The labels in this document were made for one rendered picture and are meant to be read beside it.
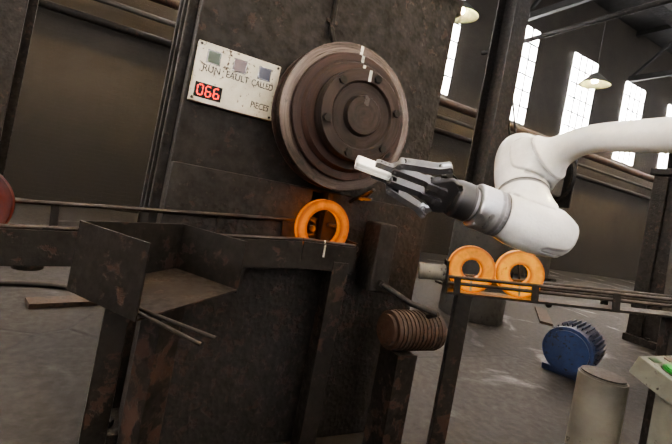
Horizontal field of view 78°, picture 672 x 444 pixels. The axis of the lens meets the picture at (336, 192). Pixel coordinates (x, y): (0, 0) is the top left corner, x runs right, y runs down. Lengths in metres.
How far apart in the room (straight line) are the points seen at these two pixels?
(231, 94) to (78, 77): 6.10
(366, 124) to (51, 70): 6.47
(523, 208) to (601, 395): 0.69
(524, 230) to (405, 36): 1.06
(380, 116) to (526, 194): 0.60
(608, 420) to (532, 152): 0.78
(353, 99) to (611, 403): 1.07
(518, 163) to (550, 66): 11.84
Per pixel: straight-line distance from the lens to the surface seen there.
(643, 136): 0.84
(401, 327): 1.37
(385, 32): 1.65
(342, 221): 1.36
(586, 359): 3.06
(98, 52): 7.42
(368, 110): 1.27
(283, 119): 1.24
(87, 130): 7.28
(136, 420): 1.06
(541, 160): 0.92
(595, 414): 1.41
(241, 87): 1.36
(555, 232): 0.86
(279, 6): 1.48
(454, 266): 1.47
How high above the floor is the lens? 0.86
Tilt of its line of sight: 1 degrees up
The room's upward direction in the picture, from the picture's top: 11 degrees clockwise
